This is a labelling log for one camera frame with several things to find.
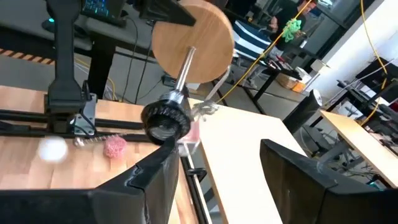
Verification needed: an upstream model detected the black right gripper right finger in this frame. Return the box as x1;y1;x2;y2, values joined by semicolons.
260;139;398;224

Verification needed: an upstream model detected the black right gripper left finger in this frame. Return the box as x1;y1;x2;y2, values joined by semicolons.
0;136;182;224

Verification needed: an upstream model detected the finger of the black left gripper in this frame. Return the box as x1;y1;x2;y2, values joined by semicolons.
138;0;197;27

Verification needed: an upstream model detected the wooden base lamp black socket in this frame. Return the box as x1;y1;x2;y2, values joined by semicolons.
140;0;234;146

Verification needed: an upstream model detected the white lightbulb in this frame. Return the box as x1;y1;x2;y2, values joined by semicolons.
36;136;68;163

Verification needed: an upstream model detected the clear lamp cable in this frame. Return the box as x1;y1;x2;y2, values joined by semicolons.
190;65;233;124

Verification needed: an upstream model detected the pink knitted ball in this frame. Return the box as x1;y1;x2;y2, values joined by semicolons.
103;134;128;160

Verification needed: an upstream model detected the black floor power strip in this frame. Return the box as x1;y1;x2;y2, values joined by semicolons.
160;73;178;88

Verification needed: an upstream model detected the black backlit keyboard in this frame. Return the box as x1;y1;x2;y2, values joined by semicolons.
80;0;128;27

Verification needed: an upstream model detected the beige work table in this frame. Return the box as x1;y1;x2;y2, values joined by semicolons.
320;110;398;189

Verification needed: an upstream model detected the beige desk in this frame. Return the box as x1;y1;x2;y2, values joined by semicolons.
188;98;312;224

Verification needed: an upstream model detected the black cylindrical bin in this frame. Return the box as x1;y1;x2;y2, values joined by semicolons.
282;88;325;135

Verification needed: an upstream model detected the person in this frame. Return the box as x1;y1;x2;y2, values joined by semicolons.
269;0;318;52

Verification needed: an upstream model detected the black computer mouse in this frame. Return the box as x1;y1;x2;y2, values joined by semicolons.
41;17;62;34

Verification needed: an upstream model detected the brown woven basket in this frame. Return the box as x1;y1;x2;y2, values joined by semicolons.
275;73;300;90

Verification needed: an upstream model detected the grey side desk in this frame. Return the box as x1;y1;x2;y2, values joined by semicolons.
0;0;156;101

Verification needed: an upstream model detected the orange black striped tape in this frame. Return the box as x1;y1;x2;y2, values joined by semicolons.
0;47;56;65

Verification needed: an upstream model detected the silver mounting bracket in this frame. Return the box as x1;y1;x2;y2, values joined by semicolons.
70;93;98;136

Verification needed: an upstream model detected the black aluminium table frame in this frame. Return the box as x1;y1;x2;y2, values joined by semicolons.
0;108;215;224

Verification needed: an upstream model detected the yellow cable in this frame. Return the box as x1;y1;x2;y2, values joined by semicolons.
359;0;390;127
216;0;313;103

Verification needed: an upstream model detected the green string bundle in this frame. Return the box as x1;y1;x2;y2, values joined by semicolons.
281;18;303;44

